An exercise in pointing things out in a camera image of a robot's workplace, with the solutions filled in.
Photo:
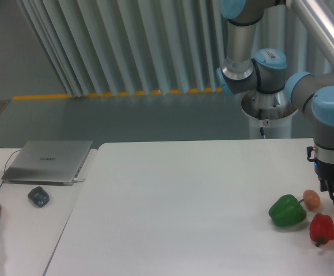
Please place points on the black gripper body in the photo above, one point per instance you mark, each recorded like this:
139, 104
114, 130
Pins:
324, 170

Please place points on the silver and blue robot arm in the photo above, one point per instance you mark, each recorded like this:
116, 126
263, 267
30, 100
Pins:
264, 72

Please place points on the brown egg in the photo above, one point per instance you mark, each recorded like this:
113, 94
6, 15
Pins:
311, 199

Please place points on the red bell pepper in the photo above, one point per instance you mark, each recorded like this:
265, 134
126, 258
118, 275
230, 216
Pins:
321, 229

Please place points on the green bell pepper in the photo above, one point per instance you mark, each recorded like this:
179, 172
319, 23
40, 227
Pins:
287, 211

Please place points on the white usb plug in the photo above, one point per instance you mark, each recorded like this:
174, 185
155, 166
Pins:
76, 180

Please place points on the white pleated curtain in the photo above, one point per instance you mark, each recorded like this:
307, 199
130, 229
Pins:
132, 47

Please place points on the silver closed laptop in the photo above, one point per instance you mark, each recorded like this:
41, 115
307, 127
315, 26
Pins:
48, 162

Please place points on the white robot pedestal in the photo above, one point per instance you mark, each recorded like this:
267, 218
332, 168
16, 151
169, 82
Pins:
270, 126

